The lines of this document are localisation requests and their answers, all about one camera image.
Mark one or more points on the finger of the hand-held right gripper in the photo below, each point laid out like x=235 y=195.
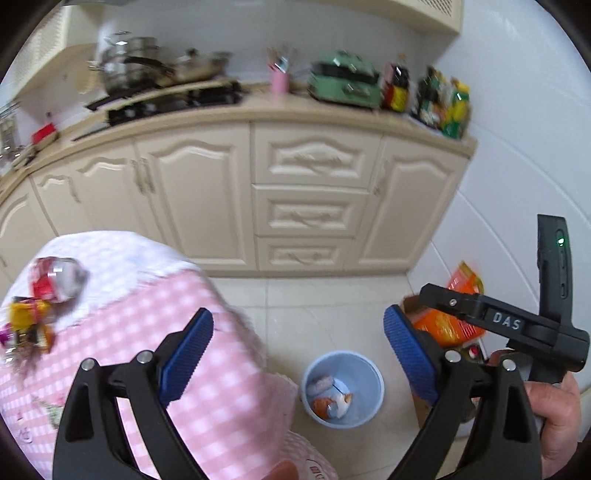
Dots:
x=443 y=297

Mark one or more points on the yellow red snack wrapper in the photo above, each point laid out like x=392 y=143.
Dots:
x=30 y=316

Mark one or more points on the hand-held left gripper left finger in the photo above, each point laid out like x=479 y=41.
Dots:
x=187 y=350

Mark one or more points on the person's right hand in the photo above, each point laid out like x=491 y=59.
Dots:
x=558 y=415

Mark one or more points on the purple snack wrapper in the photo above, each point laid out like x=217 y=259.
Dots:
x=5 y=336

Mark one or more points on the pink checked tablecloth table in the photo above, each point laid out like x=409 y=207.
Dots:
x=138 y=318

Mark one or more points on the orange white crumpled wrapper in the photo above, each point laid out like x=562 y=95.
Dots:
x=332 y=406

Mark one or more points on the green countertop appliance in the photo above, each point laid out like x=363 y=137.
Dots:
x=344 y=81

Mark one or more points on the black gas hob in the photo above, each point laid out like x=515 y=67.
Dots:
x=184 y=98

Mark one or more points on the blue plastic trash bin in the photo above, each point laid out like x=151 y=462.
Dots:
x=364 y=376

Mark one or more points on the red box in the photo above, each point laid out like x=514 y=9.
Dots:
x=45 y=134

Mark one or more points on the yellow green bottle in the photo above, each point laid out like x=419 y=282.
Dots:
x=457 y=110

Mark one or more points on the cream kitchen base cabinet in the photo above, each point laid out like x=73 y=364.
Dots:
x=323 y=117

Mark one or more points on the small cream cabinet drawer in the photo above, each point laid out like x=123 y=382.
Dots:
x=304 y=254

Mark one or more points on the large cream cabinet drawer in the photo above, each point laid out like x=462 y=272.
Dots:
x=318 y=157

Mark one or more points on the steel wok with lid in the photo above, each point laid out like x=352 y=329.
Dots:
x=201 y=67

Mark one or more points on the medium cream cabinet drawer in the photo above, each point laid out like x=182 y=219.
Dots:
x=309 y=212

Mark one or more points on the pink grey crumpled wrapper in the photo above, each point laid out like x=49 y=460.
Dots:
x=321 y=384

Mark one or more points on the red white snack wrapper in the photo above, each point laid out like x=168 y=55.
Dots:
x=57 y=279

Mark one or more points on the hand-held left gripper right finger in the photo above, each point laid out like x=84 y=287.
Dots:
x=408 y=355

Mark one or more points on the stacked steel steamer pot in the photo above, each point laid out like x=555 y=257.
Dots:
x=124 y=53

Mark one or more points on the cream cabinet door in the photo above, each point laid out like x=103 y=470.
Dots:
x=411 y=203
x=203 y=198
x=18 y=221
x=60 y=203
x=120 y=203

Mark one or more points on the cream lattice wall cabinet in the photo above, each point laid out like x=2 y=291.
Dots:
x=429 y=11
x=60 y=41

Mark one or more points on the dark sauce bottle yellow label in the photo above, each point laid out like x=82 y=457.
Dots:
x=399 y=87

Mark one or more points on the pink utensil holder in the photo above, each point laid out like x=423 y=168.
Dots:
x=280 y=83

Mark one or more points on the bunch of kitchen utensils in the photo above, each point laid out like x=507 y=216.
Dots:
x=280 y=60

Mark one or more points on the orange printed package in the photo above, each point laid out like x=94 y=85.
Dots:
x=443 y=325

